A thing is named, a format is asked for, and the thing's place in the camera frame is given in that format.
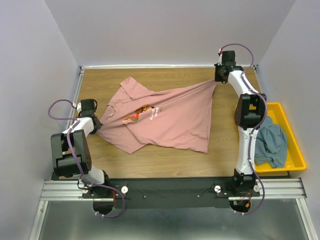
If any pink t shirt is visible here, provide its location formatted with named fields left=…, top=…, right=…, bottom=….
left=97, top=77, right=217, bottom=154

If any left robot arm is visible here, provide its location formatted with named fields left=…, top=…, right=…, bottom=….
left=50, top=98, right=112, bottom=198

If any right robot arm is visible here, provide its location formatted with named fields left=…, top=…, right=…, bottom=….
left=214, top=49, right=267, bottom=196

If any blue t shirt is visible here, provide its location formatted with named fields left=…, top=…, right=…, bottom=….
left=254, top=116, right=288, bottom=169

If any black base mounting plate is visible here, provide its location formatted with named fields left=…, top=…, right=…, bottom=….
left=82, top=177, right=261, bottom=213

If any yellow plastic bin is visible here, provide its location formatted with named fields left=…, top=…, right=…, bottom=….
left=255, top=102, right=307, bottom=174

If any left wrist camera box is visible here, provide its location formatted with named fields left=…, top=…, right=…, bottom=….
left=73, top=103, right=82, bottom=113

